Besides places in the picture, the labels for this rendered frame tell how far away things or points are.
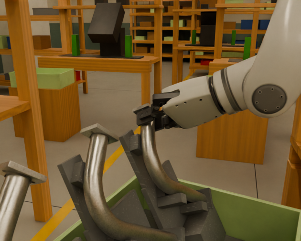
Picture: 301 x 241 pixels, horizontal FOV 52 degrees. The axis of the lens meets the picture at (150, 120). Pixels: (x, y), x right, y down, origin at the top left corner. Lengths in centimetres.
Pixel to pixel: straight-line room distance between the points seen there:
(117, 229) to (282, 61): 35
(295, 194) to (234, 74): 104
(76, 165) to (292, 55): 36
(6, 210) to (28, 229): 198
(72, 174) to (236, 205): 43
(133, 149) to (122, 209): 12
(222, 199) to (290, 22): 48
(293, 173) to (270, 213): 70
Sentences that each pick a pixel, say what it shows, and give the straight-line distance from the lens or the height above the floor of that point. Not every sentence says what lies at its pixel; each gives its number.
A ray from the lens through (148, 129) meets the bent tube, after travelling 62.
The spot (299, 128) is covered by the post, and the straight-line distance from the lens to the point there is 140.
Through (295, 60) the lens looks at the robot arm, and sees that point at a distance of 46.
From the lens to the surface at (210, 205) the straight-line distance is 78.
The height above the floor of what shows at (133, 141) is 112.
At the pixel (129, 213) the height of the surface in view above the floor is 101.
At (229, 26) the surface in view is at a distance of 797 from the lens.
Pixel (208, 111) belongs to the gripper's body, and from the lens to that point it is 59.
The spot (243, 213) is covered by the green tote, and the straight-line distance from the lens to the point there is 81.
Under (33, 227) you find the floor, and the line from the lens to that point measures 240.
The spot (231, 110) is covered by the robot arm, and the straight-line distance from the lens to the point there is 57.
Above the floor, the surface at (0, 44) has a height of 93.
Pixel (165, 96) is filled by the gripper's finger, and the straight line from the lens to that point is 58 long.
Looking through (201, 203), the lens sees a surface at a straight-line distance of 74.
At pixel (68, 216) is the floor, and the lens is 243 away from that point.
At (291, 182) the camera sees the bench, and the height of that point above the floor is 69.
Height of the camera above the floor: 136
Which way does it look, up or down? 18 degrees down
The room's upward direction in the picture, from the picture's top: straight up
